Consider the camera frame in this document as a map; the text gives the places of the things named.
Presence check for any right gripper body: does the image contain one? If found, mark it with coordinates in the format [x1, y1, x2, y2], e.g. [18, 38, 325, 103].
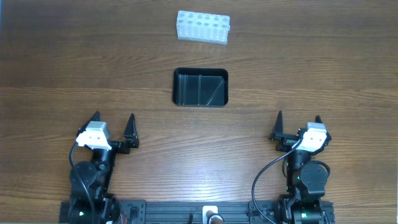
[274, 131, 304, 154]

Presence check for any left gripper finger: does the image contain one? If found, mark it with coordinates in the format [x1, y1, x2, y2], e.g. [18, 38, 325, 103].
[79, 111, 101, 132]
[123, 113, 141, 149]

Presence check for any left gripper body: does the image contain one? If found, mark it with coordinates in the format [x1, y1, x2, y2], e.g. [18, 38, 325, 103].
[106, 140, 132, 156]

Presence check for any clear test tube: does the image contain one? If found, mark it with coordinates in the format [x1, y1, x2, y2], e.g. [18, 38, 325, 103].
[178, 73, 188, 105]
[206, 78, 226, 106]
[197, 74, 203, 105]

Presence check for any black tray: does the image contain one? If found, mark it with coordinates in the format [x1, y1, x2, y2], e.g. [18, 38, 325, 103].
[172, 67, 229, 108]

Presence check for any white test tube rack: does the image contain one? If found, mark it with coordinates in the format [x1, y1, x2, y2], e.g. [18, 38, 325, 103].
[175, 10, 231, 46]

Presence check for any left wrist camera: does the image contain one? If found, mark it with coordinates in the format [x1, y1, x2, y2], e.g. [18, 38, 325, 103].
[75, 121, 111, 151]

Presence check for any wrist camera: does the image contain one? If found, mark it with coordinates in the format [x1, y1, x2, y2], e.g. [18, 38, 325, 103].
[75, 121, 111, 151]
[299, 121, 328, 153]

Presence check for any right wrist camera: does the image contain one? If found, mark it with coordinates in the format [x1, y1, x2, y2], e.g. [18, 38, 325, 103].
[299, 121, 328, 153]

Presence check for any black cable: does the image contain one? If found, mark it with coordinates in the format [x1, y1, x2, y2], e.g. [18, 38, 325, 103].
[68, 141, 96, 224]
[251, 138, 304, 224]

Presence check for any mounting rail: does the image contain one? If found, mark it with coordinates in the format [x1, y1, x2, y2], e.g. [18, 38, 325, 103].
[58, 200, 336, 224]

